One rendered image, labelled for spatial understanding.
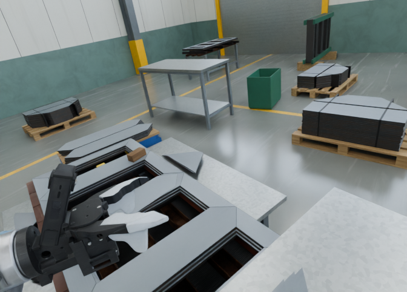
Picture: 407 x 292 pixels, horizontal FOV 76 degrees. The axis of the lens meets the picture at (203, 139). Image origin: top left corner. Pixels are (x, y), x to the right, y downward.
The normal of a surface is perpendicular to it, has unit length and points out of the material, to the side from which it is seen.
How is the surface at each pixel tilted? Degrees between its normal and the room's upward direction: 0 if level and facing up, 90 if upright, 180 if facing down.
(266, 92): 90
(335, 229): 0
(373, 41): 90
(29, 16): 90
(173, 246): 0
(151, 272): 0
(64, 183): 79
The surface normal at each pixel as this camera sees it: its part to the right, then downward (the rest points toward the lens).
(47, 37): 0.76, 0.19
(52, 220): 0.34, 0.20
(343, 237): -0.15, -0.88
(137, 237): -0.18, 0.36
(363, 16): -0.64, 0.43
